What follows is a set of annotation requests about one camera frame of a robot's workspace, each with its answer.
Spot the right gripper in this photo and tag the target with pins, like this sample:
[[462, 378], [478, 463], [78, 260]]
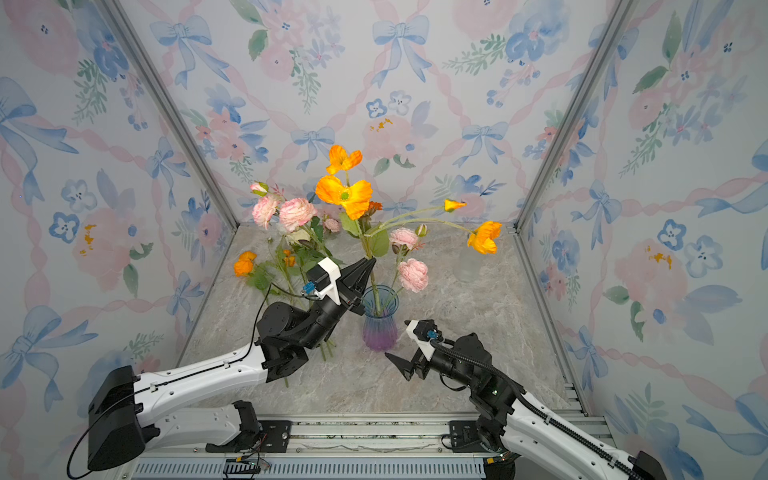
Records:
[[410, 369]]

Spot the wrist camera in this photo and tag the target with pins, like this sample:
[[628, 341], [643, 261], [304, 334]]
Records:
[[426, 334], [322, 280]]

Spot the dark orange gerbera stem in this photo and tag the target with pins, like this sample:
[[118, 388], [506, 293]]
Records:
[[371, 235]]

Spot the pink rose bunch stem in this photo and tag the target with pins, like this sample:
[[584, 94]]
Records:
[[272, 209]]

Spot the left corner aluminium post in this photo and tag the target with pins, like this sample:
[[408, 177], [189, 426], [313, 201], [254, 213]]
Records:
[[117, 19]]

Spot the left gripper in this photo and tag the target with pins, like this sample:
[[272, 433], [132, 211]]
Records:
[[348, 294]]

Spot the aluminium rail frame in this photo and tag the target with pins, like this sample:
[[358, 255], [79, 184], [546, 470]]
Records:
[[391, 435]]

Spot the white cream rose stem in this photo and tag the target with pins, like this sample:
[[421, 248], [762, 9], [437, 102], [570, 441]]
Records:
[[309, 248]]

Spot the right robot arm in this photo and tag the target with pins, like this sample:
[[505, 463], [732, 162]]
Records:
[[511, 419]]

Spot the corner aluminium post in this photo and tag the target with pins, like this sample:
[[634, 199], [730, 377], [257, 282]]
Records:
[[614, 28], [117, 19]]

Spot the orange poppy stem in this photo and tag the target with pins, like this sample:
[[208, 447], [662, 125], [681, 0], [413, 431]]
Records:
[[336, 187]]

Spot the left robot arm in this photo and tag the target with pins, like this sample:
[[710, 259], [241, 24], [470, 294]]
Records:
[[132, 412]]

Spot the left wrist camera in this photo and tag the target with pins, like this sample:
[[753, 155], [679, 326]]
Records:
[[322, 280]]

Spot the blue purple glass vase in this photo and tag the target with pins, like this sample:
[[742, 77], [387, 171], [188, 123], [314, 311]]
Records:
[[379, 331]]

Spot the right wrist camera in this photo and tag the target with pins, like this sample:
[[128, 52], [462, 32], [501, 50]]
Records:
[[426, 334]]

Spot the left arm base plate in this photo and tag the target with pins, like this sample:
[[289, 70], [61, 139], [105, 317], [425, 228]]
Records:
[[271, 436]]

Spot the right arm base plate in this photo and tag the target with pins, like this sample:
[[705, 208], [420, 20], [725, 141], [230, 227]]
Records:
[[474, 437]]

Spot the right corner aluminium post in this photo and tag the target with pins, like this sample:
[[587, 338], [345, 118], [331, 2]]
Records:
[[614, 28]]

